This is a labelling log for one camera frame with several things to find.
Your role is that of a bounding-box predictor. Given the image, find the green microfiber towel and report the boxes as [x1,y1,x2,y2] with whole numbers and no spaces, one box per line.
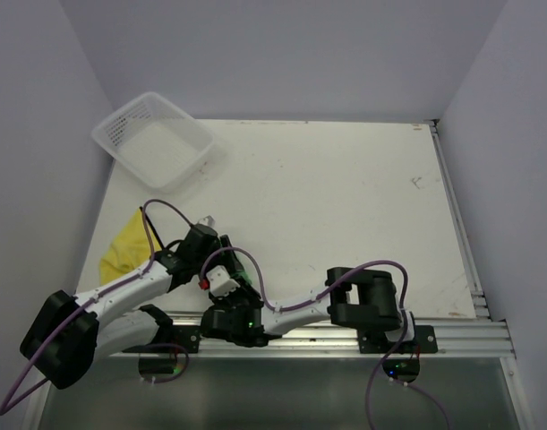
[235,265,251,283]

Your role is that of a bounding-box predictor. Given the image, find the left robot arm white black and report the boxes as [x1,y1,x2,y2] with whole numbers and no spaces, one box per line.
[20,224,222,389]

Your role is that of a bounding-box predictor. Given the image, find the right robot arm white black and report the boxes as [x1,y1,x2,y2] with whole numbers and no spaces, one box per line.
[201,266,417,352]

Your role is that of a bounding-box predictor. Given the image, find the yellow microfiber towel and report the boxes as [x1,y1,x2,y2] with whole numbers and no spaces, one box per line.
[98,207,162,286]

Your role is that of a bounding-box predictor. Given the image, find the white plastic basket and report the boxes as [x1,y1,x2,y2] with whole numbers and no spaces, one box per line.
[91,92,218,192]

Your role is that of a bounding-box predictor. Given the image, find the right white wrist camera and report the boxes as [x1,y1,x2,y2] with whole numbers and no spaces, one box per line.
[199,265,240,297]

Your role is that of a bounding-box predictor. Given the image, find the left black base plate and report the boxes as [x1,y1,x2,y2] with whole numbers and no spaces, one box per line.
[123,325,201,354]

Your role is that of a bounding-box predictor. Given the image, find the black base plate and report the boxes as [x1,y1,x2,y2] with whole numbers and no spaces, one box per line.
[356,324,439,356]
[123,325,201,354]

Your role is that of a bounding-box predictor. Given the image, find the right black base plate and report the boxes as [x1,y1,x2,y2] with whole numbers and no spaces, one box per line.
[356,324,439,356]

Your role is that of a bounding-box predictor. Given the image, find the aluminium mounting rail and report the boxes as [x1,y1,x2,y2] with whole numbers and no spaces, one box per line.
[47,313,518,358]

